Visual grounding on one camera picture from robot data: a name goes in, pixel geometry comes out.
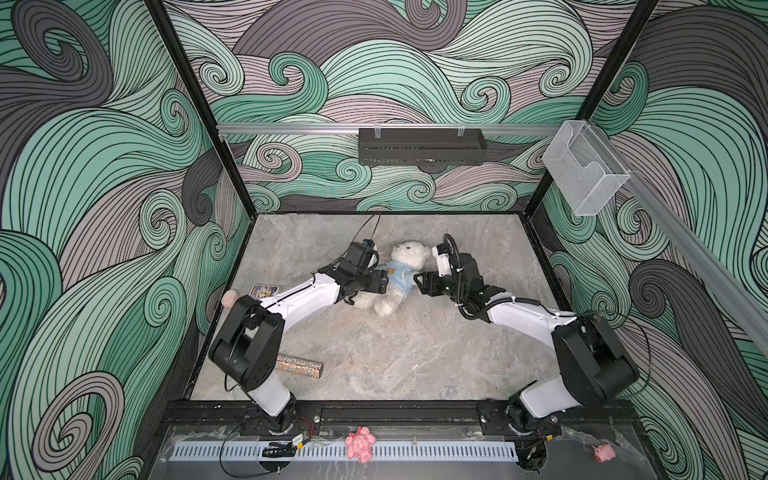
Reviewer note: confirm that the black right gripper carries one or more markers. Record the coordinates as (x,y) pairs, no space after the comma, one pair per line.
(429,279)

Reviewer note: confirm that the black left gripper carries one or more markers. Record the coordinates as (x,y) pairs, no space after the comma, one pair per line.
(378,281)

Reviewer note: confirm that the light blue fleece hoodie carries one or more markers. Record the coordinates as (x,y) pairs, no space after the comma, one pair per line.
(400,278)

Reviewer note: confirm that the white plush teddy bear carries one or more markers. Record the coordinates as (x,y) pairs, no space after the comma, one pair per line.
(408,252)

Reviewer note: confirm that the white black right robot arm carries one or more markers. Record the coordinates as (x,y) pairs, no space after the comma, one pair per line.
(593,365)

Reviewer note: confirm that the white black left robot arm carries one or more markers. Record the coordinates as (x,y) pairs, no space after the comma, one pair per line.
(247,345)

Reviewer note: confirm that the colourful card box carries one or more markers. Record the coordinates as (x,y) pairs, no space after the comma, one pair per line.
(260,291)

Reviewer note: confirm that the glitter multicolour tube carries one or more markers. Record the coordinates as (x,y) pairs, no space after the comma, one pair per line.
(299,366)

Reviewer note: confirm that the pink round wooden block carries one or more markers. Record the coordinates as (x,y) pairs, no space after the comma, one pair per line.
(229,298)

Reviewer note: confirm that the pink plush toy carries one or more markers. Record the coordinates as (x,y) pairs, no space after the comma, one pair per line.
(359,445)

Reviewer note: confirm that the small pink toy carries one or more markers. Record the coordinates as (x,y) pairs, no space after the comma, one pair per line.
(604,453)

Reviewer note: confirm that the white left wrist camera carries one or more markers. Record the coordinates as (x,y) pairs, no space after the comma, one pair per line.
(360,256)

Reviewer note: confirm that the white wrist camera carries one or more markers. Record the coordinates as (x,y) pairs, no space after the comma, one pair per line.
(441,254)
(360,256)

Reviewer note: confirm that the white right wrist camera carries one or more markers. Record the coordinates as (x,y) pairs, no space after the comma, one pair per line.
(441,254)

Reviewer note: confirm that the black left corner post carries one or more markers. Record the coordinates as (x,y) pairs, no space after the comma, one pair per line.
(174,47)

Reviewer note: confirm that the black wall-mounted tray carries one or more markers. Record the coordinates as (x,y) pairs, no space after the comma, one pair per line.
(401,147)

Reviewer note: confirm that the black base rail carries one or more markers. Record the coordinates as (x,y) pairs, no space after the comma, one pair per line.
(329,413)

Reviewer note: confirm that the clear acrylic wall bin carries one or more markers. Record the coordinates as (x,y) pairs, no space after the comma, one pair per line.
(585,166)

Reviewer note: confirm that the white slotted cable duct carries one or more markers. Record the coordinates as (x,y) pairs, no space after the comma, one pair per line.
(424,451)

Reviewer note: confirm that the aluminium rail back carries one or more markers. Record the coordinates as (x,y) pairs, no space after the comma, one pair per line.
(305,128)

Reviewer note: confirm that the aluminium rail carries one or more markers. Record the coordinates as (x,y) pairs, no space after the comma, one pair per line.
(305,128)
(653,181)

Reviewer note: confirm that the aluminium rail right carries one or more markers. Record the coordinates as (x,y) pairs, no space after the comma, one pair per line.
(653,181)

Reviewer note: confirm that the black cage corner post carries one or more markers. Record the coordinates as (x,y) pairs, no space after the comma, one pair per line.
(617,57)

